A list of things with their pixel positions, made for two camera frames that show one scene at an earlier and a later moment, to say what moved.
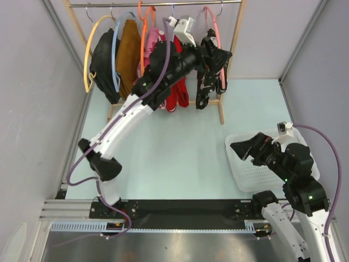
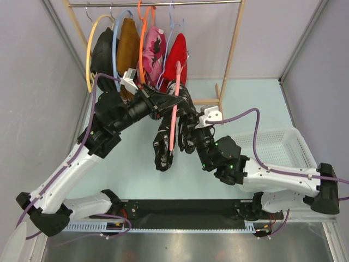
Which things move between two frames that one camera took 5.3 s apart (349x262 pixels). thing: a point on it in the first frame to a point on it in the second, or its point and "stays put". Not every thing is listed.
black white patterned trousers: x=213 y=54 to x=187 y=115
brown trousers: x=128 y=55 stays put
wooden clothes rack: x=223 y=84 stays put
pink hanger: x=205 y=9 to x=178 y=67
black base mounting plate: x=180 y=209 stays put
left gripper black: x=211 y=58 to x=162 y=101
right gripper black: x=256 y=146 to x=193 y=130
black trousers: x=102 y=69 stays put
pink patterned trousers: x=154 y=34 stays put
